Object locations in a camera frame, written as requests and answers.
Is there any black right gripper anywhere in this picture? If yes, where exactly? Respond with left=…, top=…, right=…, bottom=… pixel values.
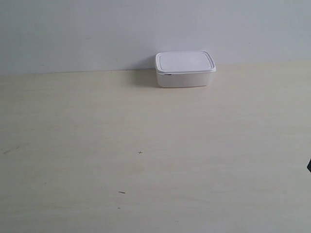
left=307, top=160, right=311, bottom=172

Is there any white lidded plastic container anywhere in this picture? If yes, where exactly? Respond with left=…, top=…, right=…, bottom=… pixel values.
left=155, top=51, right=216, bottom=88

